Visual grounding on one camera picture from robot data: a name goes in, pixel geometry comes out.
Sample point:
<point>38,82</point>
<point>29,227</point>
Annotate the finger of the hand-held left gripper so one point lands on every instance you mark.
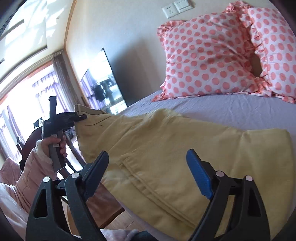
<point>81,117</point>

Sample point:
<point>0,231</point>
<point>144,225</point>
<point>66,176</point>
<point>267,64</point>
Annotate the yellow pants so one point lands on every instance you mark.
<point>175,162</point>

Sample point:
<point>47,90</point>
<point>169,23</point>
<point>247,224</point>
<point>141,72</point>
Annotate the white light switch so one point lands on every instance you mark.
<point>183,4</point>

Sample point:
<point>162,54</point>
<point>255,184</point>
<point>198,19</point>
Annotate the person's left hand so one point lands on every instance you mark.
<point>54,144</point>

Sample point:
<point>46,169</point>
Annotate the small pink polka dot pillow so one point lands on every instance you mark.
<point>272,48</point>

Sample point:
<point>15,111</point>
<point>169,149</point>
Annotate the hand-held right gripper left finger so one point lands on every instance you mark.
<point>96,172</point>

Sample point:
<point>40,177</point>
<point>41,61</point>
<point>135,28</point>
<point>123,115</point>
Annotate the brown curtain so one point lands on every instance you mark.
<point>62,81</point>

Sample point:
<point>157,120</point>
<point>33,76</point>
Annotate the black television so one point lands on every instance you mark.
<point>105,84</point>

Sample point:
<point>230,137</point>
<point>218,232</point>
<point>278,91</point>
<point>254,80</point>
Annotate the grey bed sheet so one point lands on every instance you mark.
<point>222,109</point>

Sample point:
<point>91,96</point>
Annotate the person's pink fluffy clothing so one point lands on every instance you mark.
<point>13,208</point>

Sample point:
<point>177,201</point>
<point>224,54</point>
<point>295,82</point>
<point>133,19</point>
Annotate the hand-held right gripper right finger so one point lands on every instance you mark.
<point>200,172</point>

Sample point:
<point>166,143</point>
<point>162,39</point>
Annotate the white wall socket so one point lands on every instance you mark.
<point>169,10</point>

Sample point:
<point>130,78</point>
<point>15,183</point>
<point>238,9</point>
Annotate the dark wooden chair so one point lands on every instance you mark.
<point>30,148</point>

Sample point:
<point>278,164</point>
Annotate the person's left forearm pink sleeve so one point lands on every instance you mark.
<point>30,176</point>

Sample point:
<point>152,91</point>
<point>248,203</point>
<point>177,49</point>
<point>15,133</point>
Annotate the large pink polka dot pillow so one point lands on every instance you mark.
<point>205,55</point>

